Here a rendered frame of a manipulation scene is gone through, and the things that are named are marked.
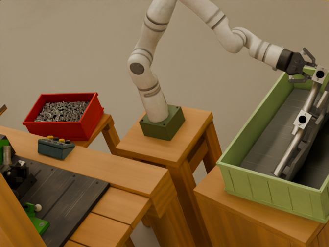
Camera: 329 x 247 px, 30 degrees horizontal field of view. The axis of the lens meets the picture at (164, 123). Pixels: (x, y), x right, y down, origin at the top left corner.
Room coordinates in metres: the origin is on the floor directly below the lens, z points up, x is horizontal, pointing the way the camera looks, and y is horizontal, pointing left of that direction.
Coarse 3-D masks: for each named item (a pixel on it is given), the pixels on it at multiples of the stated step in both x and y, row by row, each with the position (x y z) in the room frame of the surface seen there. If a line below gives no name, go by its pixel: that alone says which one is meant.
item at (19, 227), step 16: (0, 176) 1.34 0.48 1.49; (0, 192) 1.32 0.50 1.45; (0, 208) 1.30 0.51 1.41; (16, 208) 1.33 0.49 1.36; (0, 224) 1.28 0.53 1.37; (16, 224) 1.31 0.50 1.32; (32, 224) 1.34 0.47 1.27; (0, 240) 1.32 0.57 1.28; (16, 240) 1.29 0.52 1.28; (32, 240) 1.32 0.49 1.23
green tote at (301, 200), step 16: (272, 96) 1.93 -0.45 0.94; (256, 112) 1.84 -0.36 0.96; (272, 112) 1.92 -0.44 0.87; (256, 128) 1.83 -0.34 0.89; (240, 144) 1.74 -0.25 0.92; (224, 160) 1.67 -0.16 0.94; (240, 160) 1.73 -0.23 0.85; (224, 176) 1.64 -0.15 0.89; (240, 176) 1.58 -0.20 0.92; (256, 176) 1.53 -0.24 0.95; (272, 176) 1.49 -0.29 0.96; (240, 192) 1.60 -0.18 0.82; (256, 192) 1.54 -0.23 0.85; (272, 192) 1.49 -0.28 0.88; (288, 192) 1.44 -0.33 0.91; (304, 192) 1.40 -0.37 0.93; (320, 192) 1.35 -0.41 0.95; (288, 208) 1.45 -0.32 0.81; (304, 208) 1.40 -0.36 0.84; (320, 208) 1.36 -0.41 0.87
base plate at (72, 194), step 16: (16, 160) 2.15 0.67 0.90; (32, 160) 2.11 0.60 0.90; (48, 176) 1.97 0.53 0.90; (64, 176) 1.94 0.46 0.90; (80, 176) 1.90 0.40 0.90; (32, 192) 1.91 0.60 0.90; (48, 192) 1.88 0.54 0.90; (64, 192) 1.85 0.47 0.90; (80, 192) 1.81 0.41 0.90; (96, 192) 1.78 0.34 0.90; (48, 208) 1.79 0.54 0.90; (64, 208) 1.76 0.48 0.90; (80, 208) 1.73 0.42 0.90; (64, 224) 1.67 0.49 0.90; (48, 240) 1.62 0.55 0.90; (64, 240) 1.60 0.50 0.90
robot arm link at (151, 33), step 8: (144, 24) 2.03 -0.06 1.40; (152, 24) 2.00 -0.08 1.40; (144, 32) 2.03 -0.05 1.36; (152, 32) 2.00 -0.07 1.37; (160, 32) 2.00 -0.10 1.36; (144, 40) 2.07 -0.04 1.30; (152, 40) 2.04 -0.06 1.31; (136, 48) 2.11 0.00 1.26; (144, 48) 2.09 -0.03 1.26; (152, 48) 2.08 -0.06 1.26; (152, 56) 2.08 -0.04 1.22
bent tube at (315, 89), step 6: (318, 66) 1.63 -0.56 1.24; (318, 72) 1.67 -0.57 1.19; (324, 72) 1.61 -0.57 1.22; (312, 78) 1.62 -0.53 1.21; (318, 78) 1.61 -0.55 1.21; (324, 78) 1.60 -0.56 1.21; (318, 84) 1.68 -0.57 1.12; (312, 90) 1.69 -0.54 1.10; (318, 90) 1.68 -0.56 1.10; (312, 96) 1.68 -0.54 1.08; (306, 102) 1.67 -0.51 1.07; (312, 102) 1.67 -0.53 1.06; (306, 108) 1.66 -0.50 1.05; (294, 126) 1.64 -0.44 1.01; (294, 132) 1.62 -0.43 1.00
